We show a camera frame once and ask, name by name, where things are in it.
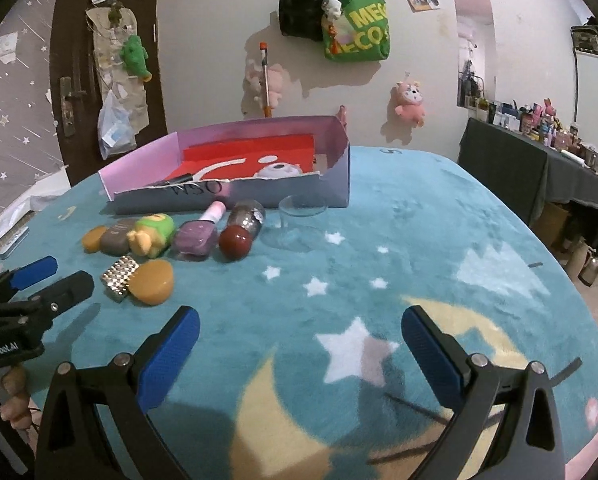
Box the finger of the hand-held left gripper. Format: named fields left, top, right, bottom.
left=0, top=255, right=60, bottom=306
left=9, top=270, right=96, bottom=322

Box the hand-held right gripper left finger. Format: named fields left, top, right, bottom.
left=33, top=305, right=202, bottom=480

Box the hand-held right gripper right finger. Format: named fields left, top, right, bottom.
left=401, top=305, right=567, bottom=480

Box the small orange sponge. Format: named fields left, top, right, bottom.
left=82, top=226, right=109, bottom=253

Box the grey eye shadow case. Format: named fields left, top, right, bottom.
left=100, top=221, right=137, bottom=256

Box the large orange sponge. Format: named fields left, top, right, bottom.
left=129, top=259, right=175, bottom=306

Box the glitter bottle with red cap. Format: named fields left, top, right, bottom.
left=218, top=200, right=266, bottom=261

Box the clear cosmetic tube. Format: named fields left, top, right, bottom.
left=261, top=195, right=327, bottom=253

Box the pink translucent plastic tray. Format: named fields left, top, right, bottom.
left=98, top=115, right=352, bottom=215

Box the person's left hand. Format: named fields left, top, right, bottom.
left=0, top=364, right=34, bottom=431

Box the grey nail file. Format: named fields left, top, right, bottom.
left=0, top=226, right=30, bottom=260

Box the green plush figure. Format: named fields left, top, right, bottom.
left=128, top=213, right=176, bottom=259

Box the purple nail polish bottle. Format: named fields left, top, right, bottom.
left=173, top=201, right=227, bottom=261

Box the black cosmetic pen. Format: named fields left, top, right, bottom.
left=151, top=173, right=195, bottom=187

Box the grey star curtain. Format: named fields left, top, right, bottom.
left=0, top=0, right=70, bottom=246

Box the clear plastic bag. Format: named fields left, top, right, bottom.
left=98, top=89, right=137, bottom=161

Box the brown cardboard box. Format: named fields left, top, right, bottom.
left=534, top=201, right=572, bottom=246

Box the metal kettle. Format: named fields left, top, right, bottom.
left=578, top=251, right=598, bottom=288

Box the table with dark cloth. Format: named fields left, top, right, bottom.
left=458, top=116, right=598, bottom=261

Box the red printed paper liner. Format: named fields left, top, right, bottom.
left=176, top=132, right=317, bottom=183

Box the white round case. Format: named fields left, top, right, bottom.
left=253, top=162, right=305, bottom=178

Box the hanging paper organizer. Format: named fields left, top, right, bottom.
left=85, top=2, right=150, bottom=133

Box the dark brown door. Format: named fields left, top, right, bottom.
left=49, top=0, right=167, bottom=186

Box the green plush toy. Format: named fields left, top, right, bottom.
left=119, top=34, right=153, bottom=83

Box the pink pig plush toy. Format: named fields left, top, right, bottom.
left=390, top=80, right=426, bottom=127

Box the pale pink plush toy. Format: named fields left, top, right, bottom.
left=244, top=57, right=285, bottom=111

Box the green tote bag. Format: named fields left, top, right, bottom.
left=323, top=0, right=391, bottom=63

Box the black backpack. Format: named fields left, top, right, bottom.
left=278, top=0, right=330, bottom=41

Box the metal door handle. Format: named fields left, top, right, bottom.
left=59, top=76, right=87, bottom=137

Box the wall mirror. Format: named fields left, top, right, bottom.
left=451, top=0, right=497, bottom=111

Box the standing mirror frame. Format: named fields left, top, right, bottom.
left=571, top=15, right=598, bottom=111

